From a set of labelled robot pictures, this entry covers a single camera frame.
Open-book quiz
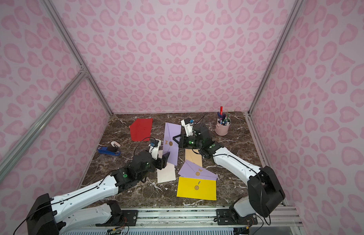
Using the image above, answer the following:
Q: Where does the lilac envelope with butterfly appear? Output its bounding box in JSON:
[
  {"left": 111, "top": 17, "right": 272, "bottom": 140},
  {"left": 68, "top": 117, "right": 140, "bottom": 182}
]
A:
[{"left": 163, "top": 122, "right": 182, "bottom": 165}]

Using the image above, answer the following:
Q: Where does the red envelope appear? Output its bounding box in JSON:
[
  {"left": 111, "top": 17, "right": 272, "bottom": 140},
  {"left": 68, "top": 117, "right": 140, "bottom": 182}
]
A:
[{"left": 130, "top": 118, "right": 153, "bottom": 142}]

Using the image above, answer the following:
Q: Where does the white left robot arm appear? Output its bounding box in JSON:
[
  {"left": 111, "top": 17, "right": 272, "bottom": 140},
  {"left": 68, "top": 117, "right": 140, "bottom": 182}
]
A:
[{"left": 25, "top": 150, "right": 170, "bottom": 235}]

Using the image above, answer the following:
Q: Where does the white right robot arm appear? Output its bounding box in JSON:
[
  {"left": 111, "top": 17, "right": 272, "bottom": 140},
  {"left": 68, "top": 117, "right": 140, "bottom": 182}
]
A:
[{"left": 173, "top": 123, "right": 285, "bottom": 218}]

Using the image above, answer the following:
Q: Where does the cream white envelope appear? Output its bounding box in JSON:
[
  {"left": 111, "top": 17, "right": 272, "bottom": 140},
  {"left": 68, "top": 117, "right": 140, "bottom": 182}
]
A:
[{"left": 157, "top": 160, "right": 176, "bottom": 183}]

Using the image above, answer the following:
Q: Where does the tan kraft envelope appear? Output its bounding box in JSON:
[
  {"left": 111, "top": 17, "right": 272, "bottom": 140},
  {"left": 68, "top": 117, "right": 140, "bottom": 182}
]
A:
[{"left": 185, "top": 149, "right": 202, "bottom": 166}]

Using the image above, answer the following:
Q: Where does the yellow envelope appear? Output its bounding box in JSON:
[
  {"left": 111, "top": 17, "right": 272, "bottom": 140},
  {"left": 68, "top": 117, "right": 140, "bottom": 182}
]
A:
[{"left": 177, "top": 177, "right": 217, "bottom": 201}]

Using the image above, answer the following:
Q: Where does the pink pen cup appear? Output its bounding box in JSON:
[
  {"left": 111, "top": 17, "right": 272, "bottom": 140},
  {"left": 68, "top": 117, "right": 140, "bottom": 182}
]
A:
[{"left": 215, "top": 118, "right": 231, "bottom": 136}]

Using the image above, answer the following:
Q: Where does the white tape dispenser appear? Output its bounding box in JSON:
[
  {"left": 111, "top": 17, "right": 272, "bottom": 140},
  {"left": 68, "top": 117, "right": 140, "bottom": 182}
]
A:
[{"left": 110, "top": 141, "right": 121, "bottom": 148}]

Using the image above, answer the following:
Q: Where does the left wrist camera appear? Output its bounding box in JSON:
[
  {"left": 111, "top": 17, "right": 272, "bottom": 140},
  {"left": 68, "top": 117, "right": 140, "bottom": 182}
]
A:
[{"left": 149, "top": 138, "right": 162, "bottom": 160}]

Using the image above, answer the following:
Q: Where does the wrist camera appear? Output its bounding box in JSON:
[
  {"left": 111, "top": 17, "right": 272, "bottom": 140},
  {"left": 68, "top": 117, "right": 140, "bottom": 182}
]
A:
[
  {"left": 149, "top": 138, "right": 162, "bottom": 160},
  {"left": 181, "top": 118, "right": 194, "bottom": 137}
]

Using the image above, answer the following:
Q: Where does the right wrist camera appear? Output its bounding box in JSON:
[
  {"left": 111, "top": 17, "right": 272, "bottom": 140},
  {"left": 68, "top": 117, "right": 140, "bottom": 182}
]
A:
[{"left": 181, "top": 118, "right": 194, "bottom": 137}]

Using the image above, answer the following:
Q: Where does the aluminium mounting rail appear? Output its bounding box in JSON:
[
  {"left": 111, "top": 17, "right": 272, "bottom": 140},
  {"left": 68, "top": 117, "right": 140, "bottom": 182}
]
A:
[{"left": 49, "top": 205, "right": 303, "bottom": 235}]

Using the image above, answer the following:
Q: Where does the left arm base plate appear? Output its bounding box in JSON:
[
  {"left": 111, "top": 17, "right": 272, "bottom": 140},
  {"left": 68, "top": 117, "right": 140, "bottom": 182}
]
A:
[{"left": 95, "top": 210, "right": 139, "bottom": 227}]

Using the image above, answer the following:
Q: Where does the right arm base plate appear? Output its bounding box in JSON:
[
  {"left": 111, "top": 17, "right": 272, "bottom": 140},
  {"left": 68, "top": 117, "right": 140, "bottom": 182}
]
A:
[{"left": 214, "top": 208, "right": 258, "bottom": 227}]

